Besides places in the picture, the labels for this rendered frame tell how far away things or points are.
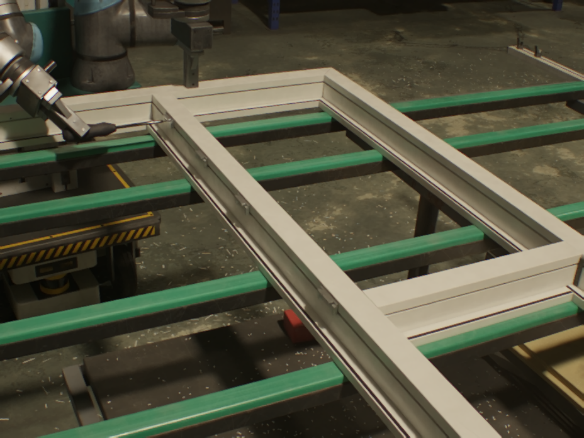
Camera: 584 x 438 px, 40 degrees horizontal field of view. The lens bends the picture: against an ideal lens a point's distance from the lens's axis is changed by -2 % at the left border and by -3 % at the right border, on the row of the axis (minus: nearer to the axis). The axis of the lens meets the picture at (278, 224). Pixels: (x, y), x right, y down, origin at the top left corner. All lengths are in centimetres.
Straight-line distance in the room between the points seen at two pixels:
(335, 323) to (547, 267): 35
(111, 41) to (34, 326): 133
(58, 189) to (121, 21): 65
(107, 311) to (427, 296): 45
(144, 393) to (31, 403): 94
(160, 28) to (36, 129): 75
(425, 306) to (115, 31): 146
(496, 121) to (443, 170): 286
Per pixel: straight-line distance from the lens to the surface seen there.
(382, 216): 327
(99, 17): 234
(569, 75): 244
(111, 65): 239
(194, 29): 169
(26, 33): 178
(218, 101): 182
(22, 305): 252
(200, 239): 303
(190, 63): 177
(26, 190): 273
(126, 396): 145
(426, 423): 97
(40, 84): 156
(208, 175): 148
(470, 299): 119
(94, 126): 161
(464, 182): 151
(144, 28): 236
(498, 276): 120
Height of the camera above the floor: 155
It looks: 30 degrees down
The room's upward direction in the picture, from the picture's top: 3 degrees clockwise
